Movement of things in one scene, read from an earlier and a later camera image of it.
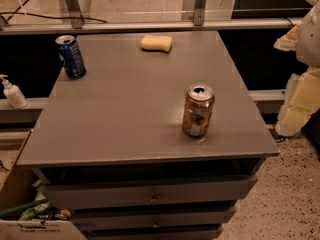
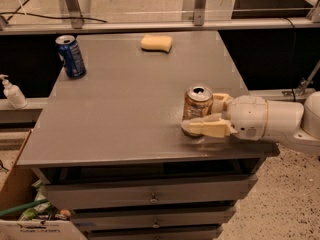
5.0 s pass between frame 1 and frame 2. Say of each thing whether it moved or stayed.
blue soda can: stayed
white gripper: moved
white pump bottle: stayed
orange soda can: stayed
